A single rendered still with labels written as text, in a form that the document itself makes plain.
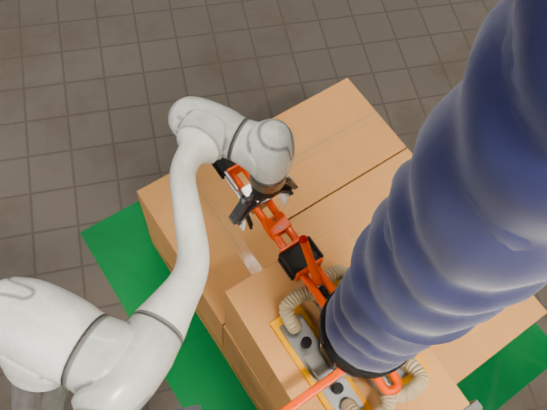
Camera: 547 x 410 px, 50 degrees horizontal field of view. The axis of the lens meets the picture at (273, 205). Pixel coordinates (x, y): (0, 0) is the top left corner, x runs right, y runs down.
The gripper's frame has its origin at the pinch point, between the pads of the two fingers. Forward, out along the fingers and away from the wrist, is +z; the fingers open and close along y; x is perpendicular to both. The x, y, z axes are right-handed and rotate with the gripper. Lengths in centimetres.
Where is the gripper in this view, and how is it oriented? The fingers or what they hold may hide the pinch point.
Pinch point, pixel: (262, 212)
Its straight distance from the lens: 157.6
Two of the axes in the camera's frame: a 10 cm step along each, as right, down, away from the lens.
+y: 8.3, -4.8, 2.9
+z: -0.7, 4.1, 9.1
